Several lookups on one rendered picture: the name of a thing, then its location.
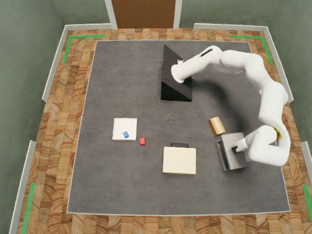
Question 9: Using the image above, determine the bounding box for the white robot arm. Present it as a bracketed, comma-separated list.
[171, 46, 290, 166]

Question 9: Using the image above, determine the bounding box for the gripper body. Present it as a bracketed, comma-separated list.
[234, 137, 249, 152]

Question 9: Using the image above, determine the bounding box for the brown cardboard box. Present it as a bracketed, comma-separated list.
[208, 117, 225, 137]

